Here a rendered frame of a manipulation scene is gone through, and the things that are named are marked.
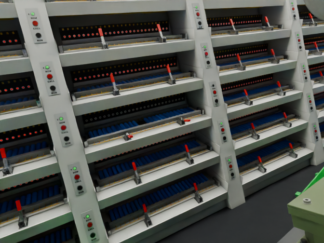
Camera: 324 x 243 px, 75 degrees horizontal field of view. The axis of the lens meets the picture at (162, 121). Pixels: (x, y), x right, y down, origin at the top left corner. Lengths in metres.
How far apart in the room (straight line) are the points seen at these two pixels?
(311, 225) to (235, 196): 0.77
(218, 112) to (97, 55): 0.62
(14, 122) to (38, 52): 0.26
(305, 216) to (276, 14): 1.38
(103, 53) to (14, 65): 0.31
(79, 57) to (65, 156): 0.38
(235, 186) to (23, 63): 1.07
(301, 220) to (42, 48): 0.89
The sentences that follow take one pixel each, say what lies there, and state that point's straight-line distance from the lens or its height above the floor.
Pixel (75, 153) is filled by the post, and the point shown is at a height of 0.49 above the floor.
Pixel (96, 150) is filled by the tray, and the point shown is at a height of 0.48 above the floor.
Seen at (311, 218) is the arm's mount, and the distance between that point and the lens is 0.46.
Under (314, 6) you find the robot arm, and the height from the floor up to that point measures 0.70.
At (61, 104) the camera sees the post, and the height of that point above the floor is 0.68.
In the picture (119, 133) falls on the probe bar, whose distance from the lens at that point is 0.93.
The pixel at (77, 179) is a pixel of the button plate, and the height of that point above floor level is 0.40.
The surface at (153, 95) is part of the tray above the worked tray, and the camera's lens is 0.94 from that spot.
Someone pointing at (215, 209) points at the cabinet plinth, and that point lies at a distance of 1.20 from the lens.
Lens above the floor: 0.59
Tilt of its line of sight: 4 degrees down
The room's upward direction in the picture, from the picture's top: 13 degrees counter-clockwise
